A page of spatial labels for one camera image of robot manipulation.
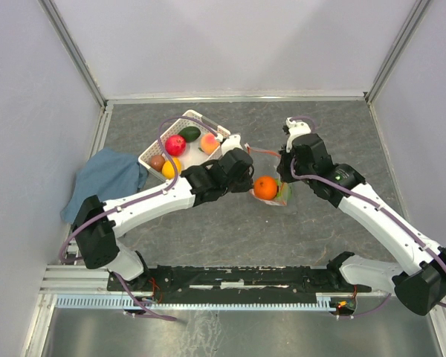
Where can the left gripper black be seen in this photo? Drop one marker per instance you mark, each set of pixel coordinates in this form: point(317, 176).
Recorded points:
point(246, 185)

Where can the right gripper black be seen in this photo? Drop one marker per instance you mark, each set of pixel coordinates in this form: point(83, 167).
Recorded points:
point(282, 169)

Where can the clear zip top bag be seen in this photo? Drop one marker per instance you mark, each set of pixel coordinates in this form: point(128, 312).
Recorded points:
point(265, 163)

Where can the orange fruit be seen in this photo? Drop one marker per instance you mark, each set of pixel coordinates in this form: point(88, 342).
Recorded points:
point(265, 187)

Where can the green mini watermelon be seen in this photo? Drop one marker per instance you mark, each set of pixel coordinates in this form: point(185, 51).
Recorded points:
point(283, 194)

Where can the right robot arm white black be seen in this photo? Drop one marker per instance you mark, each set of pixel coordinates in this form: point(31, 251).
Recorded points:
point(418, 275)

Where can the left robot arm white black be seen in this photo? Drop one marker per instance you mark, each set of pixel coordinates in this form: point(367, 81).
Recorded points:
point(99, 225)

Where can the pink yellow peach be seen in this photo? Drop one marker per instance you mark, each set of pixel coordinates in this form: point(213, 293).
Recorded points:
point(208, 144)

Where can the white perforated plastic basket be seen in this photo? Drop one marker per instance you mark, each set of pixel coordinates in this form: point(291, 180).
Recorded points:
point(193, 153)

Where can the dark green avocado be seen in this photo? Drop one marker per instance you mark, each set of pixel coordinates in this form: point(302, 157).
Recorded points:
point(190, 133)

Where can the yellow lemon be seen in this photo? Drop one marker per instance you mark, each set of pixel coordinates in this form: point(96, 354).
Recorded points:
point(171, 168)

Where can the brown kiwi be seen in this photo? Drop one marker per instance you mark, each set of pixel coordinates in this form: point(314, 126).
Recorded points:
point(157, 162)

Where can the blue cloth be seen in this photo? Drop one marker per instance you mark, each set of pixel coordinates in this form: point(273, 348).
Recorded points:
point(108, 175)

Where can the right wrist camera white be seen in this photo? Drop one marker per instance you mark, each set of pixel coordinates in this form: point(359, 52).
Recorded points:
point(297, 126)

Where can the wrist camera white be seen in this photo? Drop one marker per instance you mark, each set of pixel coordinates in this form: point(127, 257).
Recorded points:
point(297, 126)
point(231, 142)

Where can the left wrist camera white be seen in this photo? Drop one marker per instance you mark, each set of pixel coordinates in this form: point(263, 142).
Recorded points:
point(231, 142)

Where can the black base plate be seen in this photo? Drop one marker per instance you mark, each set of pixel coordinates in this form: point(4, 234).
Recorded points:
point(287, 284)

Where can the light blue cable duct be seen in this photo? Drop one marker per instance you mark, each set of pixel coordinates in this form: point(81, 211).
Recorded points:
point(124, 302)

